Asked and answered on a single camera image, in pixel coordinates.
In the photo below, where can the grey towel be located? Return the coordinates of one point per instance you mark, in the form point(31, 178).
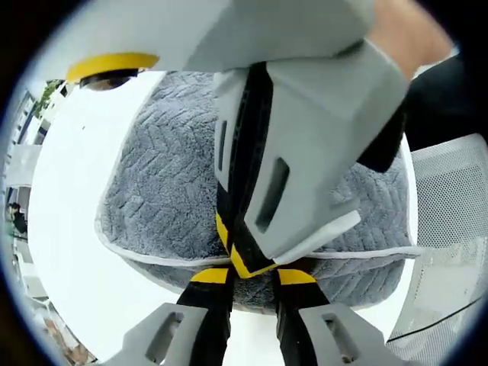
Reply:
point(164, 171)

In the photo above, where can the person's dark clothing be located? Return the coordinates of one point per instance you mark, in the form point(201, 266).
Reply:
point(442, 106)

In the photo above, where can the white mesh basket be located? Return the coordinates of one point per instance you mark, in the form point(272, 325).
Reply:
point(450, 198)

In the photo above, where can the green leafy plant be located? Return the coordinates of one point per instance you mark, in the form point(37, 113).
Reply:
point(45, 95)

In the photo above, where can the grey cabinet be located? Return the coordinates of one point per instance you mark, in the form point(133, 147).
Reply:
point(23, 164)

